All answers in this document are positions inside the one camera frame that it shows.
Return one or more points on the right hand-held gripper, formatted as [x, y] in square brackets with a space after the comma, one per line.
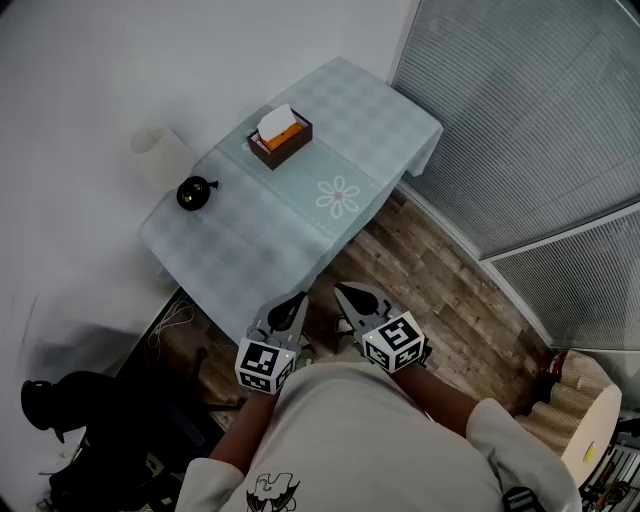
[395, 342]

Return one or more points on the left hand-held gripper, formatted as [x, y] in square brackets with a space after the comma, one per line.
[262, 362]

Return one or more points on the dark brown tissue box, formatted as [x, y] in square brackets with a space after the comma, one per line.
[281, 158]

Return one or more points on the person's left forearm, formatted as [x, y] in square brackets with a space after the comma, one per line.
[247, 430]

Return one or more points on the person's right forearm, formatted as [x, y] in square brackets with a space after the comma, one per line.
[435, 402]

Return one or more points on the person's white shoe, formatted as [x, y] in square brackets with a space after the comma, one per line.
[345, 332]

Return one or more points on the checked pale green tablecloth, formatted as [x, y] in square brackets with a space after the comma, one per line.
[280, 230]

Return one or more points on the person's cream printed shirt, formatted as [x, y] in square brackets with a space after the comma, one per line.
[360, 440]

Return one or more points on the white shade black table lamp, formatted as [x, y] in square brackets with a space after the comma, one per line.
[192, 195]

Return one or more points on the small red object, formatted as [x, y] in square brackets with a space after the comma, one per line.
[558, 362]

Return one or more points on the black equipment pile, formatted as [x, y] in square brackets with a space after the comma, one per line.
[110, 440]

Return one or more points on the grey window blind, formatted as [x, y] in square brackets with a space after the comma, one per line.
[580, 290]
[525, 125]

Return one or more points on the beige woven stool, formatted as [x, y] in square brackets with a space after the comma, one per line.
[575, 415]

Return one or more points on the metal rack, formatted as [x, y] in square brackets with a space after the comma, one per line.
[617, 475]

